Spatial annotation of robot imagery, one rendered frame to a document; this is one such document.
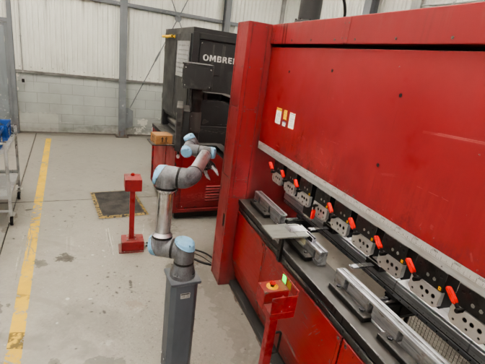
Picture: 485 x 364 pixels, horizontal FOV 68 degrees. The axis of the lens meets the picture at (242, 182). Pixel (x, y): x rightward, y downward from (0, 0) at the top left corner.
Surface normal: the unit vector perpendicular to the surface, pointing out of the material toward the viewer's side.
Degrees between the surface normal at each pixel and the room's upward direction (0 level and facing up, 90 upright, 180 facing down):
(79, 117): 90
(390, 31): 90
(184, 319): 90
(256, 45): 90
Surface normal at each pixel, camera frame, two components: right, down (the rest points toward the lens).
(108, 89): 0.42, 0.33
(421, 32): -0.93, 0.00
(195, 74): 0.16, 0.33
